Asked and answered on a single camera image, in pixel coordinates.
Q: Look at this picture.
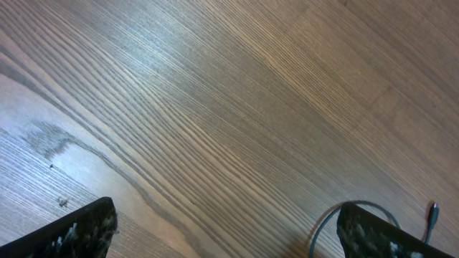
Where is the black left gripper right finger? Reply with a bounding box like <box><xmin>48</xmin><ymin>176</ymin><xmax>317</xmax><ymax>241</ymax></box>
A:
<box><xmin>337</xmin><ymin>202</ymin><xmax>452</xmax><ymax>258</ymax></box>

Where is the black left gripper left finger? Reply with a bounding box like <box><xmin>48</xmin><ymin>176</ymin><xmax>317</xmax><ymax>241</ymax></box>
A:
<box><xmin>1</xmin><ymin>196</ymin><xmax>118</xmax><ymax>258</ymax></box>

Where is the black usb cable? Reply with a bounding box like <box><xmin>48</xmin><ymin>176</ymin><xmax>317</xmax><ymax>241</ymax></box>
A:
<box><xmin>308</xmin><ymin>199</ymin><xmax>440</xmax><ymax>258</ymax></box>

